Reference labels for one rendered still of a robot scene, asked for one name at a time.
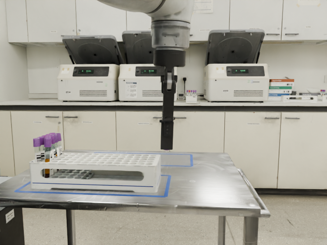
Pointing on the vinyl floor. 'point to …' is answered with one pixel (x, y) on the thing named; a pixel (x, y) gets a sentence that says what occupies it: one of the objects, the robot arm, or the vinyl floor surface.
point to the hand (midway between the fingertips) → (167, 134)
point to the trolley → (77, 201)
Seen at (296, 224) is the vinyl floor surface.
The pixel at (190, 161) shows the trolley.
